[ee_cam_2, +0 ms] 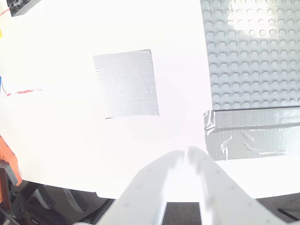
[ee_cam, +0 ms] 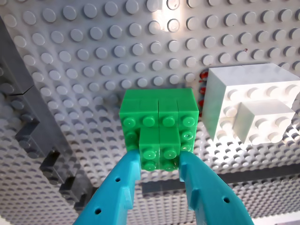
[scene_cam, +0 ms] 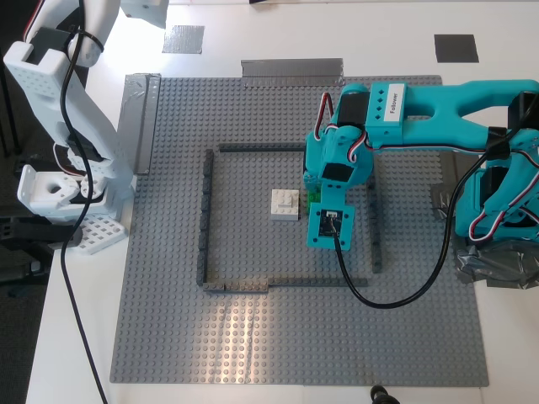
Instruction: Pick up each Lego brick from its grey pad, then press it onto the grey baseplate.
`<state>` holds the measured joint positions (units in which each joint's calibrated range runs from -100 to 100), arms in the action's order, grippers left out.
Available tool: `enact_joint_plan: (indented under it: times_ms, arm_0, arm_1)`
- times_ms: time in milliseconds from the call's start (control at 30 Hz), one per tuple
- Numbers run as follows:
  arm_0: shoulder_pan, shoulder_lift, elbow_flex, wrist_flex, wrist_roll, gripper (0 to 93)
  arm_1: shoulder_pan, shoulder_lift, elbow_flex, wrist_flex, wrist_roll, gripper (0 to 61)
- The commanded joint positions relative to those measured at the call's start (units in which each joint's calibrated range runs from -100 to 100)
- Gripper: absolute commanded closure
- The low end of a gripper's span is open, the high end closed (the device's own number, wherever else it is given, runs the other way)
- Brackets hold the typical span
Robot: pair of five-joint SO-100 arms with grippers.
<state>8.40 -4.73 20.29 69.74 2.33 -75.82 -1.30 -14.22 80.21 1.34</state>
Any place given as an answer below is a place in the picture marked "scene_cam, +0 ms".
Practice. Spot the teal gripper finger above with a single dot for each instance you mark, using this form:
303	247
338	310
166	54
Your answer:
311	182

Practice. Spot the green lego cube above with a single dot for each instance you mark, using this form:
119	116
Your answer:
313	200

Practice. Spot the white lego cube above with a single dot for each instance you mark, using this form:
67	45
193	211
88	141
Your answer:
284	210

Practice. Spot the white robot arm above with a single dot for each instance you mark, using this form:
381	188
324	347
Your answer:
97	139

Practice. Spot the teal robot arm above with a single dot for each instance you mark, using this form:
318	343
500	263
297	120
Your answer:
425	111

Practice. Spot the dark grey brick row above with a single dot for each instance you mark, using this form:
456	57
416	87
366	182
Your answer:
236	287
261	147
320	282
376	244
204	235

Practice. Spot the dark grey square patch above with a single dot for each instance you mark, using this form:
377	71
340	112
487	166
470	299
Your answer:
457	48

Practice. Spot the grey studded baseplate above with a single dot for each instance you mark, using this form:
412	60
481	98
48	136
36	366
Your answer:
295	336

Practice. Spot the crumpled grey tape wad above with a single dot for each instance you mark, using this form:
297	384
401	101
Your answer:
488	265

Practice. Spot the black flat object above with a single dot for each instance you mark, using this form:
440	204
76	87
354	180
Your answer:
261	1

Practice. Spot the square grey tape patch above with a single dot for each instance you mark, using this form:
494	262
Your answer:
183	40

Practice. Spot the black knob object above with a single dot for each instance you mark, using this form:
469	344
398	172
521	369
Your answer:
381	395

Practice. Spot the black table clamp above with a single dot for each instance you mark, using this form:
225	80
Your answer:
33	231

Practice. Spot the teal wrist camera plate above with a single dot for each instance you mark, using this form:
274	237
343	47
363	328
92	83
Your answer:
320	240

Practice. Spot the grey duct tape strip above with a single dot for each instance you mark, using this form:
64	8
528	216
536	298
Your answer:
143	126
290	69

